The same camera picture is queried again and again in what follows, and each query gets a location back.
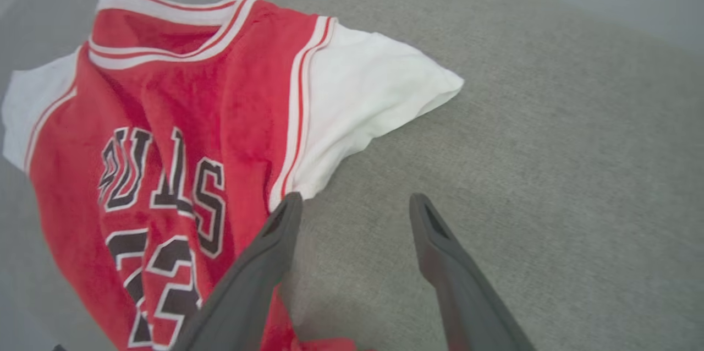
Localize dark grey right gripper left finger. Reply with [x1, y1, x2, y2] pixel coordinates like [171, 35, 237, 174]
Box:
[170, 191, 304, 351]

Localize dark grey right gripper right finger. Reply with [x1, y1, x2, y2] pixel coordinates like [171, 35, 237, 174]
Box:
[409, 193, 537, 351]

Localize red white basketball jersey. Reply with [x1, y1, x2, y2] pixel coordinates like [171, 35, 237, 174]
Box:
[2, 0, 465, 351]

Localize grey fabric sofa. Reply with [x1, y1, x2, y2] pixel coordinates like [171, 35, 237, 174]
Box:
[0, 0, 704, 351]

